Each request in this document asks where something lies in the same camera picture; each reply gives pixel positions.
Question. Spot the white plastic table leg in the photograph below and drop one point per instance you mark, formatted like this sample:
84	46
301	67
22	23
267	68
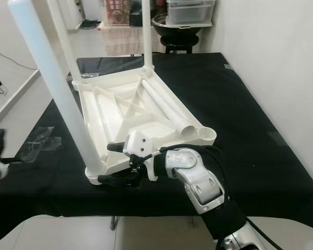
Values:
147	36
169	107
68	52
62	94

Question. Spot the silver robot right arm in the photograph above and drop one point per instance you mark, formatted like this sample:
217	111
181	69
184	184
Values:
198	182

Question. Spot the white plastic table top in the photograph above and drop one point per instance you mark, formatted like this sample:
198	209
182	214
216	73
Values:
115	114

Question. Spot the beige patterned bench cloth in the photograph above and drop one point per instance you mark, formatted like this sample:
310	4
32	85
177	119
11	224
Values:
125	40

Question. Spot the black tablecloth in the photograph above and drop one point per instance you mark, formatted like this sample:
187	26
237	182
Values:
229	104

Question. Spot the black round stool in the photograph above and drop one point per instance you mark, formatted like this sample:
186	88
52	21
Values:
179	44

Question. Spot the black bag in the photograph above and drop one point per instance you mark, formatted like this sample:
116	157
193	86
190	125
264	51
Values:
135	15

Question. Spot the orange-lidded storage box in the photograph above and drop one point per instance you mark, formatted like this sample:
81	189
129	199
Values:
117	13

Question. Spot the clear plastic storage box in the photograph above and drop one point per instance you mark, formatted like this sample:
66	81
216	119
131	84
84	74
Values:
190	11

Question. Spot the grey metal table frame leg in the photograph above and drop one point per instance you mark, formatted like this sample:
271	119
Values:
113	223

